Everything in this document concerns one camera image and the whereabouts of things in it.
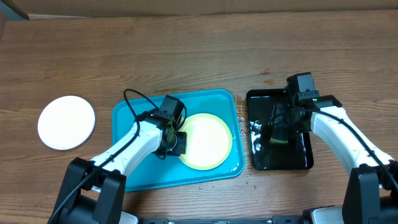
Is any white plate with sauce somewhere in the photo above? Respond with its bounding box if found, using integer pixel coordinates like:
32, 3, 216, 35
37, 95, 96, 151

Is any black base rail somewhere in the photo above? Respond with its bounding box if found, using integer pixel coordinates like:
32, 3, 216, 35
138, 215, 311, 224

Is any teal plastic tray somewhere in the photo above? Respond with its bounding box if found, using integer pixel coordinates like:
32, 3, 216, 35
111, 88, 246, 192

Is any yellow green scrub sponge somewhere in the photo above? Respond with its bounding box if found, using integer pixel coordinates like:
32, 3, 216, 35
269, 128, 289, 144

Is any yellow plate with sauce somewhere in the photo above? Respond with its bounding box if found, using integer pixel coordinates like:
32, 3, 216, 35
179, 113, 233, 170

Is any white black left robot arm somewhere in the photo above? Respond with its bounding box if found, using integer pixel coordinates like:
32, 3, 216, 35
49, 95, 187, 224

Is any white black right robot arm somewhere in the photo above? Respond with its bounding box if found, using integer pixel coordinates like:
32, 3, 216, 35
268, 72, 397, 224

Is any black plastic tray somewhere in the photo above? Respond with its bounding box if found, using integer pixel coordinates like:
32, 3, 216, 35
246, 89, 314, 170

